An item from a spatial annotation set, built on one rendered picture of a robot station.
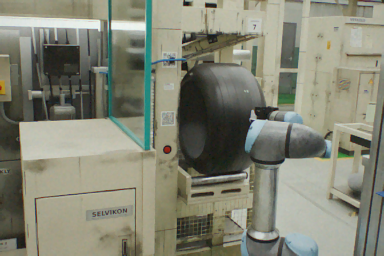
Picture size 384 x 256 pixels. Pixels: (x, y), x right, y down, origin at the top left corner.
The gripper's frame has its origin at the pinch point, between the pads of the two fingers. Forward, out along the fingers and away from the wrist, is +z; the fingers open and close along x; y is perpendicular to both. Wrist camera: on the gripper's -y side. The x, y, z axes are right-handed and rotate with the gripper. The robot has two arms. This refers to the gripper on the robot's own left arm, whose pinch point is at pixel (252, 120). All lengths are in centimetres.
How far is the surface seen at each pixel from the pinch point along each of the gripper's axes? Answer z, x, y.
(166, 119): 22.4, 35.9, 0.7
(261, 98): 4.1, -7.7, 10.3
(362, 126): 158, -224, -27
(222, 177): 18.7, 6.7, -30.8
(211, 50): 57, -6, 38
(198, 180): 18.6, 20.4, -31.2
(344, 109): 310, -339, -21
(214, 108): 5.7, 17.2, 6.3
